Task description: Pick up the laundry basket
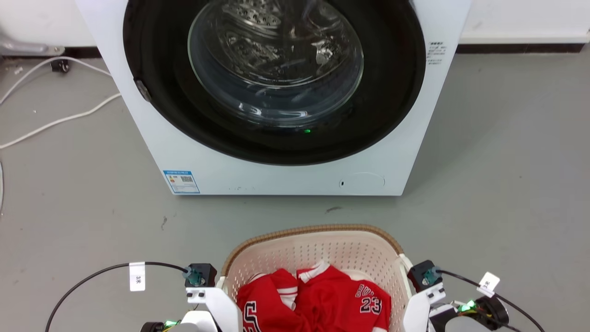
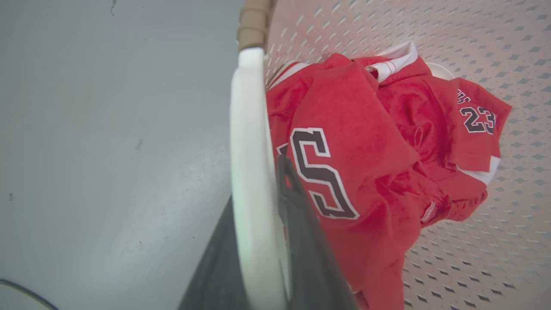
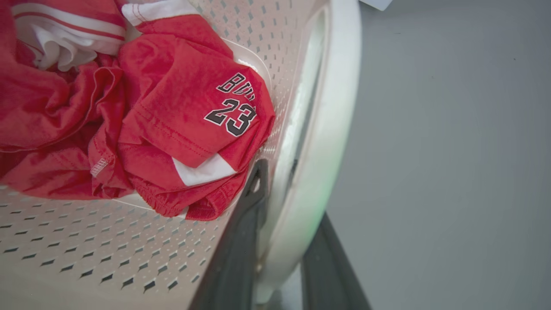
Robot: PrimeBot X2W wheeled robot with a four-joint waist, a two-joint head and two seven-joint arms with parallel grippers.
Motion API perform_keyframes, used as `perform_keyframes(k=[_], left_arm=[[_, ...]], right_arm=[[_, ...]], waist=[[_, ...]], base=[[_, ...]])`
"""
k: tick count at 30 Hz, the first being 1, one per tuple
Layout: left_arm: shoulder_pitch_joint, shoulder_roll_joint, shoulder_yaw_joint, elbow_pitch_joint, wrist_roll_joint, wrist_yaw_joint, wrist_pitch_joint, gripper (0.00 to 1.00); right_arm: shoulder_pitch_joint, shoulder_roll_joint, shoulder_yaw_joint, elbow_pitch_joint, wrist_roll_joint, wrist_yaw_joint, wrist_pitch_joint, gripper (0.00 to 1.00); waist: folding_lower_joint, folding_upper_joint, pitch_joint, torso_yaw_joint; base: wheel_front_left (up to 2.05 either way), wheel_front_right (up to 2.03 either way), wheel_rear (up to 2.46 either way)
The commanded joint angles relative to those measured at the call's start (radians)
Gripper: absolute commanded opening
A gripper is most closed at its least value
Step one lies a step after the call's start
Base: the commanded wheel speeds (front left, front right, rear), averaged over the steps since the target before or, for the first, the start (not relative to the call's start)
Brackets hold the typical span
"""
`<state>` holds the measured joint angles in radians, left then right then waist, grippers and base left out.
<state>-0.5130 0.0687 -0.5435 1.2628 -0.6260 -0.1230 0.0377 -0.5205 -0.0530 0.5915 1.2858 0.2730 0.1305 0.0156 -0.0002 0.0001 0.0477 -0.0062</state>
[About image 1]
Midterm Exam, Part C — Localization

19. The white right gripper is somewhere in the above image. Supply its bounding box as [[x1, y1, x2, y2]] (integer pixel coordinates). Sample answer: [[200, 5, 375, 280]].
[[402, 287, 458, 332]]

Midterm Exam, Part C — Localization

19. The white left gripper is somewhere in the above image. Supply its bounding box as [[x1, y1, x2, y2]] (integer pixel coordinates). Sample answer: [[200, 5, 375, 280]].
[[182, 287, 243, 332]]

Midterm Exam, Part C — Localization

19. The cream plastic laundry basket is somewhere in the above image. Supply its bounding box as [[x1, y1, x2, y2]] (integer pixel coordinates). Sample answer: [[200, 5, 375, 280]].
[[220, 225, 414, 332]]

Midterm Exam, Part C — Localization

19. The red white-trimmed garment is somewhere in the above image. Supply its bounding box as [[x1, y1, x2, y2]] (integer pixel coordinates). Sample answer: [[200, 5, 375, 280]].
[[237, 269, 301, 332]]

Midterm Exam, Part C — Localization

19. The red jersey number 23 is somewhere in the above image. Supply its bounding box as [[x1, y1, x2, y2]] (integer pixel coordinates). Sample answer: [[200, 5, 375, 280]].
[[295, 261, 392, 332]]

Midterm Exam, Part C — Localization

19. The blue energy label sticker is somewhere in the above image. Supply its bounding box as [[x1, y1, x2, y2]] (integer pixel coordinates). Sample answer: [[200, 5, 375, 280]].
[[163, 170, 201, 195]]

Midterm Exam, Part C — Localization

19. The white front-load washing machine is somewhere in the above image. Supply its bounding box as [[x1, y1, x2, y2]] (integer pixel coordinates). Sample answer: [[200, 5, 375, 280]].
[[76, 0, 473, 196]]

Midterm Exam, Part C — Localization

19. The small printed text sticker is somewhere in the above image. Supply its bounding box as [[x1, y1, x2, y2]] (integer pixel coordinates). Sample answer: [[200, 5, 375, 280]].
[[426, 41, 447, 65]]

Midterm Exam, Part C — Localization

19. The black round washer door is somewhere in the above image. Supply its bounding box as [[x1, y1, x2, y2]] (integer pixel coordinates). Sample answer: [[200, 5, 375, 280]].
[[123, 0, 427, 166]]

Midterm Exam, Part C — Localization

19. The white right cable tag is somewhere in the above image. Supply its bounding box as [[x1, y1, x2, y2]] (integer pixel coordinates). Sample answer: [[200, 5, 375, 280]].
[[477, 272, 501, 297]]

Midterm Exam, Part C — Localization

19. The white cable tag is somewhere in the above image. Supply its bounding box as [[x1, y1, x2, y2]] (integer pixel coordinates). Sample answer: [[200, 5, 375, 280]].
[[477, 272, 501, 297], [129, 262, 146, 292]]

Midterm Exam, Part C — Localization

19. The white left cable tag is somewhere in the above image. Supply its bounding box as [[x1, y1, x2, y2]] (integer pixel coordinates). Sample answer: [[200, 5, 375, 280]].
[[129, 262, 146, 292]]

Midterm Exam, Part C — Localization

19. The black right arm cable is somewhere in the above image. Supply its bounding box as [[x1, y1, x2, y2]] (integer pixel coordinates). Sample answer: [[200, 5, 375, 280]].
[[438, 269, 547, 332]]

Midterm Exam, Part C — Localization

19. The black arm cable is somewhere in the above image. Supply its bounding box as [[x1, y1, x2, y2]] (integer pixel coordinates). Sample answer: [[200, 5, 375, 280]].
[[438, 269, 547, 332], [45, 261, 190, 332]]

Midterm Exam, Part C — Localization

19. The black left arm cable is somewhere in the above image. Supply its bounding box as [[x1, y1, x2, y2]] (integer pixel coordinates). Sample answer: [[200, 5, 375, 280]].
[[45, 261, 190, 332]]

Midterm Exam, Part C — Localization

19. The thick white floor cable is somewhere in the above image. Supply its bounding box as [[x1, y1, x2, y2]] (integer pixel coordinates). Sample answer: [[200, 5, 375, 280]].
[[0, 93, 122, 150]]

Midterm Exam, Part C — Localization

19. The thin white floor cable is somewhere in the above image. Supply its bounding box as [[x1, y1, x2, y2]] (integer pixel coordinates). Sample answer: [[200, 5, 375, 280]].
[[0, 56, 112, 105]]

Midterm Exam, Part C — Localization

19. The grey metal bracket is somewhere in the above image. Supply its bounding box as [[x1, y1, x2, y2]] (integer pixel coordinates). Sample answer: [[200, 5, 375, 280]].
[[0, 34, 65, 57]]

